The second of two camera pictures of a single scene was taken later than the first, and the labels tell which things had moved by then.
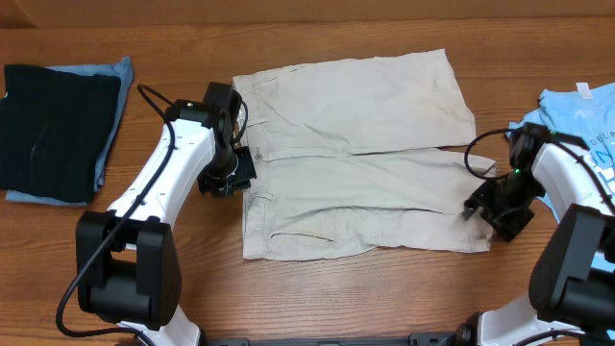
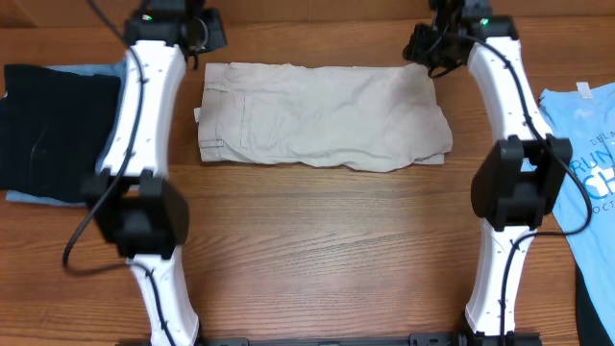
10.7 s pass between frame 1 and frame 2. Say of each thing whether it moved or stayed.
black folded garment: stayed
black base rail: stayed
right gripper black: moved
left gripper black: moved
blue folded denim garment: stayed
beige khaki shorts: moved
